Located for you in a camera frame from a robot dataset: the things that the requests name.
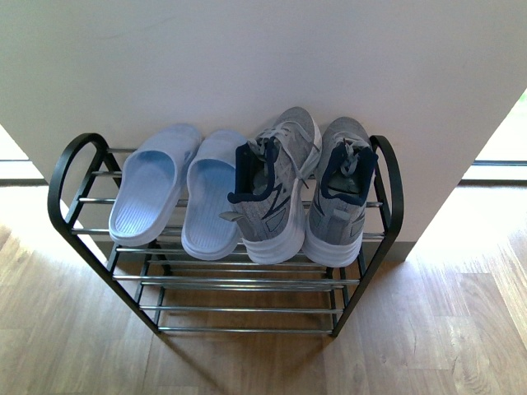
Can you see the black metal shoe rack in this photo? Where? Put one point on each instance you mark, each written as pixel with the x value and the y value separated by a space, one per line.
pixel 173 292

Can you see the light blue slide sandal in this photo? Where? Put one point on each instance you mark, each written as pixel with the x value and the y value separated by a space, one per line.
pixel 211 176
pixel 153 179

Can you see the grey sneaker white sole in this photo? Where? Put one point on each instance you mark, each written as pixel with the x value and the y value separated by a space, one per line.
pixel 271 169

